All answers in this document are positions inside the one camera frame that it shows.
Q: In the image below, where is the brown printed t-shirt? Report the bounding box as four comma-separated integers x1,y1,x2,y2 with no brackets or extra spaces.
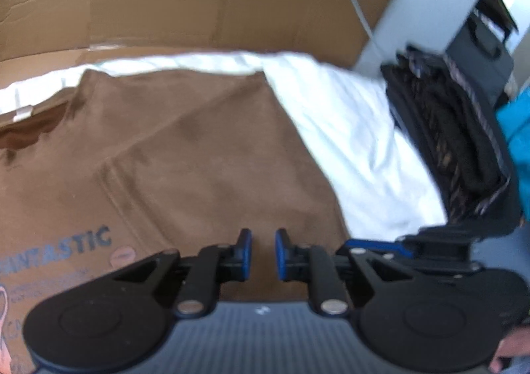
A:
0,69,350,374

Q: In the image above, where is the person's right hand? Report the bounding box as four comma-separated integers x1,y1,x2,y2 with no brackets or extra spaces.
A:
490,326,530,374

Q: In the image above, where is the stack of dark patterned clothes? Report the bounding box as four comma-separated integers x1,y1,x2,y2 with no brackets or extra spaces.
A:
380,44,523,236

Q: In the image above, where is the white bear-print bed sheet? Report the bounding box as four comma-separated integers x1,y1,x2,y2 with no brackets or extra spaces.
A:
0,51,450,240

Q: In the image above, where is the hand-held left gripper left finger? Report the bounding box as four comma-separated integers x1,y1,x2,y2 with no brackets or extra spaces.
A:
112,228,253,318

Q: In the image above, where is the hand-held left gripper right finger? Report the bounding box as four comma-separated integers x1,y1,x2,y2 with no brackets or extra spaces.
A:
274,228,411,318

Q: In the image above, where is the blue colourful printed cloth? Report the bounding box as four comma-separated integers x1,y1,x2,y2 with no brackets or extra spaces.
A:
495,90,530,221

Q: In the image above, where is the black bag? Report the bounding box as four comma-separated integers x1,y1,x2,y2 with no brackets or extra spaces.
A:
445,15,516,107

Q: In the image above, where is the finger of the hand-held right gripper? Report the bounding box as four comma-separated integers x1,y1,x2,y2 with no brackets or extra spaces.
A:
335,236,420,259

